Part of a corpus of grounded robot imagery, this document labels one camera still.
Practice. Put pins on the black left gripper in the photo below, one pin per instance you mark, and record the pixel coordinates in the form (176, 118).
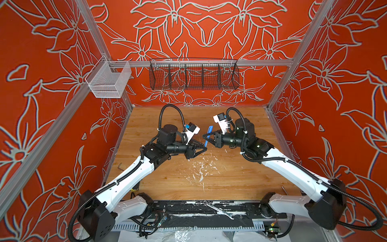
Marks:
(190, 150)

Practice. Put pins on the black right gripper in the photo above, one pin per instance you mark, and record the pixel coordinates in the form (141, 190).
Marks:
(217, 141)

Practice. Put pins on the blue pen cap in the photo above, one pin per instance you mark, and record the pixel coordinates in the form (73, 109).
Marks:
(210, 129)

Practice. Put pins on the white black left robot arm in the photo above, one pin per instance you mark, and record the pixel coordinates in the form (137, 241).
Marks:
(99, 211)

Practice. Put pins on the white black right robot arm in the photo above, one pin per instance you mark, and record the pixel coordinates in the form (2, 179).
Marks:
(324, 201)

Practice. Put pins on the silver wrench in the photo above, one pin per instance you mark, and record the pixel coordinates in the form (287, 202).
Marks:
(229, 215)

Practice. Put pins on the clear plastic bin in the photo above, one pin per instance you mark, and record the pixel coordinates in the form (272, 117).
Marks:
(108, 79)

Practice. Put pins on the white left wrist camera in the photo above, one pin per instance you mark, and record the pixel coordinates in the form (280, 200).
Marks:
(190, 130)

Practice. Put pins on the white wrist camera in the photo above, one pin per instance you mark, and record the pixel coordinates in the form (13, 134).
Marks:
(222, 121)
(190, 130)

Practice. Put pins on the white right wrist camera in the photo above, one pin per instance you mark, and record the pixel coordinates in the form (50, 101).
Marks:
(222, 121)

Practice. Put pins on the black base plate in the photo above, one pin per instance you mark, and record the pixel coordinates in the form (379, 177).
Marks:
(239, 209)

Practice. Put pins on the black wire basket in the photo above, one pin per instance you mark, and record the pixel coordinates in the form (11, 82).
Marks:
(182, 73)

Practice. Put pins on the grey slotted cable duct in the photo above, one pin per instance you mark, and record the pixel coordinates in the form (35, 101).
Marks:
(130, 226)

